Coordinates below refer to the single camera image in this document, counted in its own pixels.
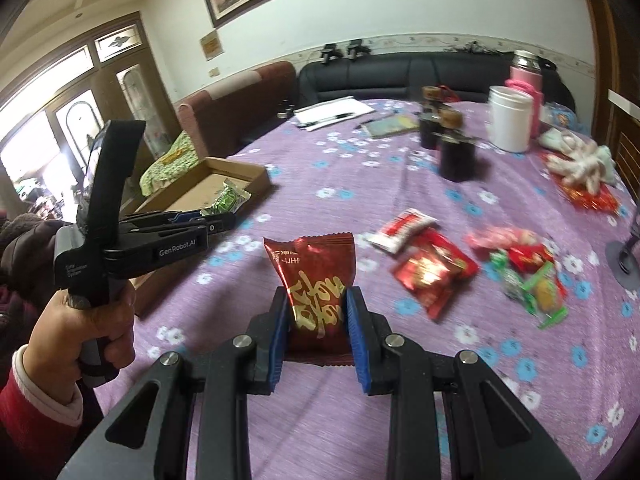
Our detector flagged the green snack packet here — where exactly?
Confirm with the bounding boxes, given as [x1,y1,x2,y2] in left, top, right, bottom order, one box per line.
[200,182,252,217]

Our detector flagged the black leather sofa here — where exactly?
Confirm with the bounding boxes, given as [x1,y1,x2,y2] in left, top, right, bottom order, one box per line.
[297,51,577,117]

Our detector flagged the person's left forearm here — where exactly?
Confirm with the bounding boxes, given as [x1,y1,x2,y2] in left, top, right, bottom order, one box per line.
[0,344,84,480]

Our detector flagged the yellowish booklet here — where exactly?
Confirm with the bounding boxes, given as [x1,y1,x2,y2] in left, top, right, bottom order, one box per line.
[362,112,422,140]

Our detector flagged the black stand base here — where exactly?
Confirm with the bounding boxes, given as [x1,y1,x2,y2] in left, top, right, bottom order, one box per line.
[604,214,640,289]

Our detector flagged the red gift packet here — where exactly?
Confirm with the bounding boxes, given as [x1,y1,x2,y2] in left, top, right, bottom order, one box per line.
[549,165,622,214]

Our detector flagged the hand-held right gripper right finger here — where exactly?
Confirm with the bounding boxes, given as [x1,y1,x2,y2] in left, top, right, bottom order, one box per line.
[344,285,583,480]

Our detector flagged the person's left hand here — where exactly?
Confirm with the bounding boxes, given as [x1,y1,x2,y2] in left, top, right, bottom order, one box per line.
[22,281,137,402]

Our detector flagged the brown wooden door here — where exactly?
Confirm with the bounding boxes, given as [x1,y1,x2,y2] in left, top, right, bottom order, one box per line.
[574,0,640,192]

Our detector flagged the green and red candy packet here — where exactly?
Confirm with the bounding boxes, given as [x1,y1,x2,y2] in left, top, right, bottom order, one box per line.
[489,252,527,302]

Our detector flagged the dark red gold-print snack packet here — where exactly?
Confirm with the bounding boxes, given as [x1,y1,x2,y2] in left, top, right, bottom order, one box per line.
[390,249,463,322]
[263,232,357,367]

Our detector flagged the black pen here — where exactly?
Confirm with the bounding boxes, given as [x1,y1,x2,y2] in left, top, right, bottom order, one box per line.
[309,111,359,124]

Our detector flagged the dark jar with wooden lid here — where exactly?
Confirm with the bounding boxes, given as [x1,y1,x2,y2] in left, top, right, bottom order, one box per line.
[418,86,452,151]
[436,109,482,183]

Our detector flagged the white plastic container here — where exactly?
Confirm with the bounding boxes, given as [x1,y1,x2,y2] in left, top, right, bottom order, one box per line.
[487,85,534,154]

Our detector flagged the red and white snack packet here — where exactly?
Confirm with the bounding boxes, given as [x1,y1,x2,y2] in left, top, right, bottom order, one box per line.
[366,208,439,254]

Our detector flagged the brown armchair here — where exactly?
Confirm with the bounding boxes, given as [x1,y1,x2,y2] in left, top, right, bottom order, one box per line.
[175,61,299,162]

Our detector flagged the pink snack packet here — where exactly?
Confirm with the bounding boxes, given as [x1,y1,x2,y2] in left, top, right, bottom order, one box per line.
[465,226,537,257]

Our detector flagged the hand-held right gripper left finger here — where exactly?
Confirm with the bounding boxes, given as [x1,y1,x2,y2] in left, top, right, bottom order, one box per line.
[57,286,292,480]

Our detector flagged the purple floral tablecloth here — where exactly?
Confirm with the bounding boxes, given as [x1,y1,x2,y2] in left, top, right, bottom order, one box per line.
[94,97,640,480]

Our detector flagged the blue patterned bag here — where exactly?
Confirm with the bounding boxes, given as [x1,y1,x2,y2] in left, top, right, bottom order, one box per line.
[542,101,582,134]

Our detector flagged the white paper sheets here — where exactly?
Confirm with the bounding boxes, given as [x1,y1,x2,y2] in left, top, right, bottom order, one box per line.
[292,96,377,132]

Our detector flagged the green floral blanket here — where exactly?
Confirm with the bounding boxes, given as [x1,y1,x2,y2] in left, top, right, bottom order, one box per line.
[139,130,202,197]

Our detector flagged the pink thermos flask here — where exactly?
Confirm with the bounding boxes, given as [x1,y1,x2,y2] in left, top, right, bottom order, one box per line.
[504,50,545,137]

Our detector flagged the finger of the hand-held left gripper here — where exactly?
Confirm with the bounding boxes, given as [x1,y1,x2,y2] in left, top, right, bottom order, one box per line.
[131,211,237,237]
[119,209,202,227]

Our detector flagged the shallow cardboard box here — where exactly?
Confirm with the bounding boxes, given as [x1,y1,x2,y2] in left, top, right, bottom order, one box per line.
[120,156,272,319]

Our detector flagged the wooden glass-panel door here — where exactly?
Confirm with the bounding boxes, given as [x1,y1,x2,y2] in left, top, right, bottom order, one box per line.
[0,10,167,202]

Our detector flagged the yellow wall notice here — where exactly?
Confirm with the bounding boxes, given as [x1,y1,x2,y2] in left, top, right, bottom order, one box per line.
[199,30,224,61]

